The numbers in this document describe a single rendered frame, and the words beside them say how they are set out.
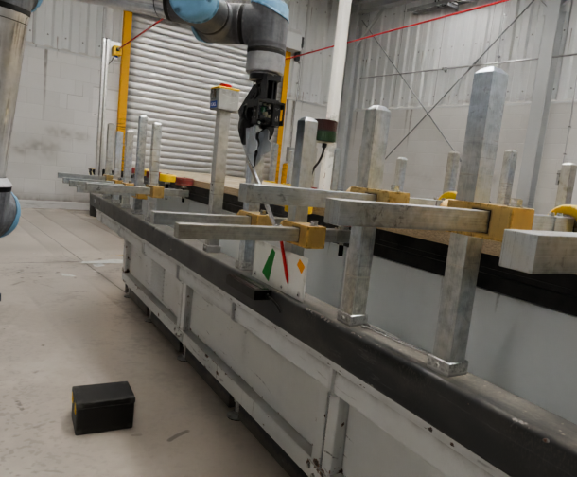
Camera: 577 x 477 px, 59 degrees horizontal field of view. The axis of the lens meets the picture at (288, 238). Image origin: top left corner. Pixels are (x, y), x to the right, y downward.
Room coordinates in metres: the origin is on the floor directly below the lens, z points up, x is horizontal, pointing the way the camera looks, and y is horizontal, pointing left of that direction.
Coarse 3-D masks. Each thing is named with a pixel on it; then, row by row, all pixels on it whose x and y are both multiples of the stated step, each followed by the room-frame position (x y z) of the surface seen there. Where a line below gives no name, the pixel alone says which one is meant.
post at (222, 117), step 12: (216, 120) 1.66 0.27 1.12; (228, 120) 1.65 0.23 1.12; (216, 132) 1.65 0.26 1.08; (228, 132) 1.65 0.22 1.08; (216, 144) 1.64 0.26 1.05; (216, 156) 1.63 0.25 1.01; (216, 168) 1.63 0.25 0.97; (216, 180) 1.63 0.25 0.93; (216, 192) 1.63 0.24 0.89; (216, 204) 1.64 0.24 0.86; (216, 240) 1.64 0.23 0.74; (216, 252) 1.64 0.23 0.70
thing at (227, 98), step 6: (222, 90) 1.61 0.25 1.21; (228, 90) 1.62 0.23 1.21; (234, 90) 1.64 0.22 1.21; (216, 96) 1.62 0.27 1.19; (222, 96) 1.61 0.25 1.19; (228, 96) 1.62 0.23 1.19; (234, 96) 1.63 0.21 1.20; (210, 102) 1.66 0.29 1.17; (222, 102) 1.61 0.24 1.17; (228, 102) 1.62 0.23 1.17; (234, 102) 1.63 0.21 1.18; (210, 108) 1.66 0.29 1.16; (216, 108) 1.62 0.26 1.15; (222, 108) 1.61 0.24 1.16; (228, 108) 1.62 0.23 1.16; (234, 108) 1.63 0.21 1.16
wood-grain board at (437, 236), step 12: (204, 180) 2.43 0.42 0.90; (228, 180) 2.81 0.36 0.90; (240, 180) 3.05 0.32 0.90; (228, 192) 1.99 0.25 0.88; (276, 204) 1.66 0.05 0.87; (384, 228) 1.20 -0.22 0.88; (396, 228) 1.17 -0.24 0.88; (432, 240) 1.07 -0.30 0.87; (444, 240) 1.04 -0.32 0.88; (492, 240) 0.95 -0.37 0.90; (492, 252) 0.94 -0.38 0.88
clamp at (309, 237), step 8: (288, 224) 1.20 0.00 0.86; (296, 224) 1.17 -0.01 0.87; (304, 224) 1.16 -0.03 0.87; (304, 232) 1.14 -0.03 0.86; (312, 232) 1.13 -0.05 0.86; (320, 232) 1.14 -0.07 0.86; (304, 240) 1.14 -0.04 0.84; (312, 240) 1.13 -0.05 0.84; (320, 240) 1.14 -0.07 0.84; (312, 248) 1.14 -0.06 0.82; (320, 248) 1.15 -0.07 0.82
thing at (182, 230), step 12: (180, 228) 1.01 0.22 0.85; (192, 228) 1.03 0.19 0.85; (204, 228) 1.04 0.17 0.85; (216, 228) 1.05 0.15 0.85; (228, 228) 1.07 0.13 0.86; (240, 228) 1.08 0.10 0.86; (252, 228) 1.09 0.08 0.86; (264, 228) 1.11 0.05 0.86; (276, 228) 1.13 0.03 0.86; (288, 228) 1.14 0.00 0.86; (336, 228) 1.22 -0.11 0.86; (276, 240) 1.13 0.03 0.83; (288, 240) 1.14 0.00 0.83; (336, 240) 1.21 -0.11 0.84; (348, 240) 1.23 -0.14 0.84
